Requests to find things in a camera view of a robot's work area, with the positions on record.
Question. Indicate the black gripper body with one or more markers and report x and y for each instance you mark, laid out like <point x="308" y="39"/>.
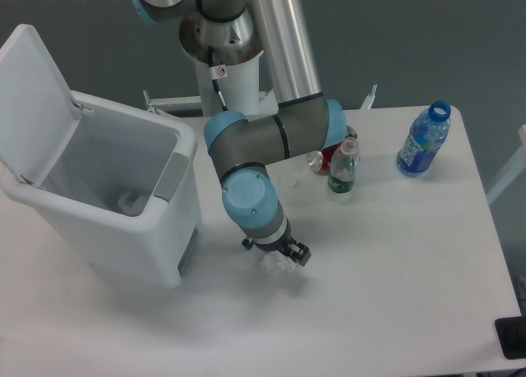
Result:
<point x="273" y="243"/>

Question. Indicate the white paper ball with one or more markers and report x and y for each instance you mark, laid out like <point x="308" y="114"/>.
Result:
<point x="276" y="263"/>

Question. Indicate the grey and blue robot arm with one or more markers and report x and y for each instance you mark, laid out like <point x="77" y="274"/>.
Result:
<point x="226" y="33"/>

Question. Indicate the white bottle cap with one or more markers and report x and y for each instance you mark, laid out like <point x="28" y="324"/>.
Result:
<point x="289" y="182"/>

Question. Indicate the crushed red soda can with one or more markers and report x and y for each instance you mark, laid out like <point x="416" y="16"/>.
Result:
<point x="319" y="160"/>

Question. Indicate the clear green-label plastic bottle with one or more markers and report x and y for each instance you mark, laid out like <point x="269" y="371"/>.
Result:
<point x="343" y="166"/>

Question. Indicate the white paper inside bin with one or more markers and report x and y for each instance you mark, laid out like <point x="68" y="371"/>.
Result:
<point x="131" y="203"/>

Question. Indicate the white trash bin with lid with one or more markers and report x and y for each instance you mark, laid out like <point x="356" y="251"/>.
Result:
<point x="70" y="155"/>

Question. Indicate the blue plastic drink bottle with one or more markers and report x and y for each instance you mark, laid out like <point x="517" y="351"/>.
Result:
<point x="426" y="135"/>

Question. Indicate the black device at table corner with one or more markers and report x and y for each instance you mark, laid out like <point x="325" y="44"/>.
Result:
<point x="511" y="335"/>

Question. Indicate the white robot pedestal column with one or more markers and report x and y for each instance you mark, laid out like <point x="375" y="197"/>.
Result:
<point x="239" y="85"/>

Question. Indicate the white frame at right edge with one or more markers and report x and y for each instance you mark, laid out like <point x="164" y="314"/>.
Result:
<point x="513" y="167"/>

